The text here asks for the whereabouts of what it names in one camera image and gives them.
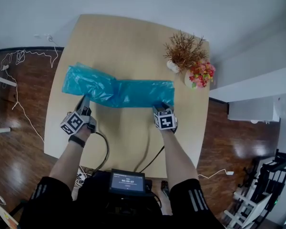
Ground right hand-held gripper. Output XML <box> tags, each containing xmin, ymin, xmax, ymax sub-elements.
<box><xmin>153</xmin><ymin>103</ymin><xmax>178</xmax><ymax>134</ymax></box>

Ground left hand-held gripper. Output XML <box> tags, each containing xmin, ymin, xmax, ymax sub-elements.
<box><xmin>60</xmin><ymin>95</ymin><xmax>97</xmax><ymax>135</ymax></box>

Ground teal plastic bag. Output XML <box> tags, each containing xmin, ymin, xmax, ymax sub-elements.
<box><xmin>61</xmin><ymin>61</ymin><xmax>176</xmax><ymax>108</ymax></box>

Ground person's right forearm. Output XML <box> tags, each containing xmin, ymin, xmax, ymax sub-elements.
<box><xmin>160</xmin><ymin>129</ymin><xmax>198</xmax><ymax>190</ymax></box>

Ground person's left forearm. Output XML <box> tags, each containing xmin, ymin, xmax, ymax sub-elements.
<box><xmin>49</xmin><ymin>125</ymin><xmax>91</xmax><ymax>190</ymax></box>

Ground black plastic wrapper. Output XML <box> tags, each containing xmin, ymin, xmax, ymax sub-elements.
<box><xmin>161</xmin><ymin>180</ymin><xmax>171</xmax><ymax>198</ymax></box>

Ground black wrist watch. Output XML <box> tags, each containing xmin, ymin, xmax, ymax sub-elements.
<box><xmin>68</xmin><ymin>135</ymin><xmax>86</xmax><ymax>148</ymax></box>

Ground colourful flowers in cream pot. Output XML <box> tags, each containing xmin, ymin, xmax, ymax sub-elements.
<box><xmin>184</xmin><ymin>60</ymin><xmax>216</xmax><ymax>90</ymax></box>

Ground brown dried plant white vase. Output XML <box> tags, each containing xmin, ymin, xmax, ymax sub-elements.
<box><xmin>163</xmin><ymin>30</ymin><xmax>209</xmax><ymax>74</ymax></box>

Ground chest-worn black screen device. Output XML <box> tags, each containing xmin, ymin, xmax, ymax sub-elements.
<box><xmin>109</xmin><ymin>168</ymin><xmax>153</xmax><ymax>197</ymax></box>

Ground wooden side table white legs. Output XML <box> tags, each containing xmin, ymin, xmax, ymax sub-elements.
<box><xmin>0</xmin><ymin>73</ymin><xmax>17</xmax><ymax>87</ymax></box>

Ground white low cabinet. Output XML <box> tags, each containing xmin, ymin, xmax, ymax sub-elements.
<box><xmin>227</xmin><ymin>96</ymin><xmax>281</xmax><ymax>124</ymax></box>

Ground person's black shirt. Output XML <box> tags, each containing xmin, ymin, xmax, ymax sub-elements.
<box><xmin>19</xmin><ymin>170</ymin><xmax>225</xmax><ymax>229</ymax></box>

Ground black and white equipment rack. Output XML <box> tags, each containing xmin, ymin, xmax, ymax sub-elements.
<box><xmin>224</xmin><ymin>149</ymin><xmax>286</xmax><ymax>229</ymax></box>

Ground pale round tabletop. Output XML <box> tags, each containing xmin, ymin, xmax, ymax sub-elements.
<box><xmin>0</xmin><ymin>204</ymin><xmax>19</xmax><ymax>229</ymax></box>

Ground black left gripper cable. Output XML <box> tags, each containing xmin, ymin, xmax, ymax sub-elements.
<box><xmin>92</xmin><ymin>132</ymin><xmax>110</xmax><ymax>174</ymax></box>

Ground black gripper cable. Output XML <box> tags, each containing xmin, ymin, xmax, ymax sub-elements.
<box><xmin>92</xmin><ymin>132</ymin><xmax>110</xmax><ymax>174</ymax></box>
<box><xmin>139</xmin><ymin>146</ymin><xmax>165</xmax><ymax>174</ymax></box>

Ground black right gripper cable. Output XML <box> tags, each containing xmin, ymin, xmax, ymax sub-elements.
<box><xmin>139</xmin><ymin>146</ymin><xmax>165</xmax><ymax>174</ymax></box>

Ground white power strip with cables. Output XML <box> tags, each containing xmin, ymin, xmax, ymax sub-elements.
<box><xmin>72</xmin><ymin>166</ymin><xmax>93</xmax><ymax>188</ymax></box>

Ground long white floor cable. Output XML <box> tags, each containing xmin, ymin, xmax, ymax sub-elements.
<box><xmin>0</xmin><ymin>34</ymin><xmax>59</xmax><ymax>144</ymax></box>

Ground white adapter with cable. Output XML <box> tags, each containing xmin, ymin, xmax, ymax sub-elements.
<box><xmin>197</xmin><ymin>168</ymin><xmax>235</xmax><ymax>180</ymax></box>

